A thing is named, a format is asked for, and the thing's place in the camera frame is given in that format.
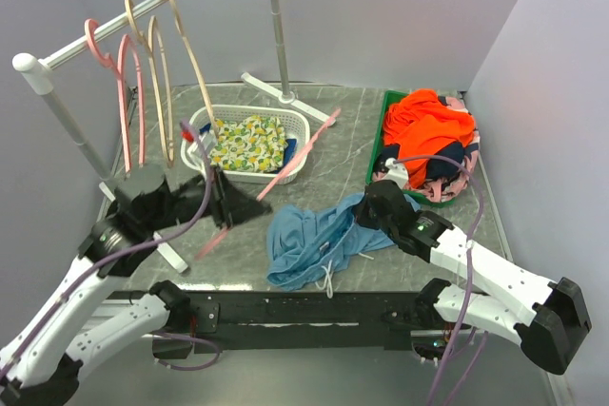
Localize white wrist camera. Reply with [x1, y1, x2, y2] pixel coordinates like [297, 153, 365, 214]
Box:
[180, 120, 220, 167]
[383, 158, 409, 189]

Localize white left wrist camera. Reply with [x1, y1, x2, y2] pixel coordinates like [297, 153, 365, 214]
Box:
[180, 120, 220, 167]

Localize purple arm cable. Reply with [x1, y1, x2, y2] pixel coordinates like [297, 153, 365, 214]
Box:
[0, 120, 223, 383]
[392, 153, 489, 406]

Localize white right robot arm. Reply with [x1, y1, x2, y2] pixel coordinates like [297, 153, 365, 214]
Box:
[354, 181, 592, 375]

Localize lemon print cloth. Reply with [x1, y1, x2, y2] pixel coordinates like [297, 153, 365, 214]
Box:
[208, 114, 288, 173]

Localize green plastic tray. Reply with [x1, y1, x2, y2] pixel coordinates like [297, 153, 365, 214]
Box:
[365, 89, 453, 208]

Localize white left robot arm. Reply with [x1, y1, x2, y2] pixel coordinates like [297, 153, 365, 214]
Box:
[1, 165, 272, 405]

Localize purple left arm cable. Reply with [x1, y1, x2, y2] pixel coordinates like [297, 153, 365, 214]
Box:
[0, 120, 223, 383]

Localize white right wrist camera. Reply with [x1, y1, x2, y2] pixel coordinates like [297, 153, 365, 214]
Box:
[383, 158, 409, 189]

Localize beige hanger right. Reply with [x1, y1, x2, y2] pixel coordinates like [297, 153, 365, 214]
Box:
[168, 0, 218, 134]

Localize white metal clothes rack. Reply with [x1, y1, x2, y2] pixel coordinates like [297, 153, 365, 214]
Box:
[12, 0, 338, 274]

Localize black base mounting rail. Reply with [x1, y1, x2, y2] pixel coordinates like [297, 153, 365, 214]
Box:
[151, 289, 472, 355]

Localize pink hanger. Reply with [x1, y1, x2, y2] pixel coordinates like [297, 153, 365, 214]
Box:
[84, 18, 145, 173]
[195, 107, 342, 261]

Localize beige hanger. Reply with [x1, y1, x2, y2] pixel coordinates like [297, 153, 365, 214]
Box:
[124, 0, 175, 167]
[168, 0, 218, 134]

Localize white plastic laundry basket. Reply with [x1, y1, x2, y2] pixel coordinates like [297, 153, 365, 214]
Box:
[190, 105, 310, 184]

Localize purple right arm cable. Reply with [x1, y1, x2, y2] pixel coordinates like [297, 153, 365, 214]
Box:
[392, 153, 489, 406]

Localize light blue shorts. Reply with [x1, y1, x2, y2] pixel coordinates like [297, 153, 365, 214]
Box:
[265, 193, 394, 291]

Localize orange garment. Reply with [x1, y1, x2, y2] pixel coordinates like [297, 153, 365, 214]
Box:
[383, 88, 477, 189]

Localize beige hanger left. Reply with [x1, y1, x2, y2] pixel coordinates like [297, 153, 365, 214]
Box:
[124, 0, 175, 167]

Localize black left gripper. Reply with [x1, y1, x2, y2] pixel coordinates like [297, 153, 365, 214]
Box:
[143, 164, 272, 232]

